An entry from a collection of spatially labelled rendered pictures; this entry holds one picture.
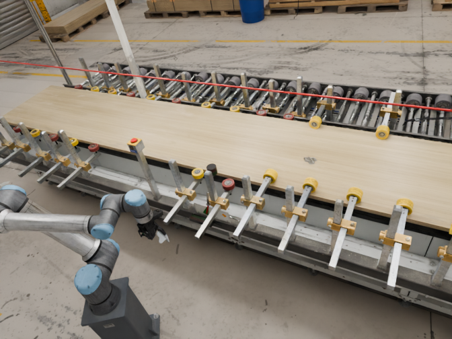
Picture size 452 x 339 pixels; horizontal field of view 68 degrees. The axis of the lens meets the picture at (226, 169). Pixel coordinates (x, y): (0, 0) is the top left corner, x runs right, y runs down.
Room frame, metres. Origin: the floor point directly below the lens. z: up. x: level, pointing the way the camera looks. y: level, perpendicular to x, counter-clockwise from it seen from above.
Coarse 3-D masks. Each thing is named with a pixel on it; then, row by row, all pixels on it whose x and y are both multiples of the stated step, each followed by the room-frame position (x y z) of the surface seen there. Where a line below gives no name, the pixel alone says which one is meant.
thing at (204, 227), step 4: (224, 192) 1.52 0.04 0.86; (228, 192) 1.51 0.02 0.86; (224, 196) 1.48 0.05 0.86; (216, 204) 1.43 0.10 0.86; (216, 208) 1.40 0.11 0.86; (220, 208) 1.41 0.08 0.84; (212, 212) 1.37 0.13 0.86; (216, 212) 1.37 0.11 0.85; (208, 216) 1.35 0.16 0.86; (212, 216) 1.34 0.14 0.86; (208, 220) 1.32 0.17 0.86; (212, 220) 1.33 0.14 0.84; (204, 224) 1.29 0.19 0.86; (208, 224) 1.29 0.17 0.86; (200, 228) 1.27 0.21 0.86; (204, 228) 1.26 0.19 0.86; (200, 232) 1.24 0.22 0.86; (204, 232) 1.25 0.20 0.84; (196, 236) 1.21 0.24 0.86; (200, 236) 1.22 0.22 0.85
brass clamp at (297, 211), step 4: (284, 208) 1.20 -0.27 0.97; (296, 208) 1.18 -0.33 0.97; (300, 208) 1.17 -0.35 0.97; (284, 212) 1.18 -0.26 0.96; (288, 212) 1.17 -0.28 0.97; (292, 212) 1.16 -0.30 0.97; (296, 212) 1.15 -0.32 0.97; (300, 212) 1.15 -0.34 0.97; (288, 216) 1.17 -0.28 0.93; (292, 216) 1.15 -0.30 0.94; (300, 216) 1.13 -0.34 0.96; (304, 216) 1.11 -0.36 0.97; (300, 220) 1.13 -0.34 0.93; (304, 220) 1.11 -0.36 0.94
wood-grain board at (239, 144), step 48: (48, 96) 3.41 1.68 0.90; (96, 96) 3.18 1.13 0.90; (144, 144) 2.18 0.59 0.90; (192, 144) 2.05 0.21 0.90; (240, 144) 1.93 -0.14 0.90; (288, 144) 1.82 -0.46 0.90; (336, 144) 1.71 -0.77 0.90; (384, 144) 1.61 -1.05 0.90; (432, 144) 1.52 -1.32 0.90; (336, 192) 1.29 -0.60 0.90; (384, 192) 1.22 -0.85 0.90; (432, 192) 1.15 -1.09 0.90
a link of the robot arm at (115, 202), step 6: (102, 198) 1.21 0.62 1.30; (108, 198) 1.20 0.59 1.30; (114, 198) 1.19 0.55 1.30; (120, 198) 1.18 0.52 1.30; (102, 204) 1.18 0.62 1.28; (108, 204) 1.16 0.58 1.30; (114, 204) 1.16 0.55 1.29; (120, 204) 1.16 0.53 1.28; (114, 210) 1.13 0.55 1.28; (120, 210) 1.15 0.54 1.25
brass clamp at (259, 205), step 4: (252, 196) 1.33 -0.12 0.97; (256, 196) 1.32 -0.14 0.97; (240, 200) 1.33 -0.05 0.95; (244, 200) 1.32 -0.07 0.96; (248, 200) 1.30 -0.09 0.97; (252, 200) 1.30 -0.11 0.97; (256, 200) 1.29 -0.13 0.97; (264, 200) 1.29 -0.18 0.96; (244, 204) 1.32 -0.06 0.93; (248, 204) 1.30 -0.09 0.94; (256, 204) 1.27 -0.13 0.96; (260, 204) 1.26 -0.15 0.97; (264, 204) 1.29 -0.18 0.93; (256, 208) 1.27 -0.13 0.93; (260, 208) 1.26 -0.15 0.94
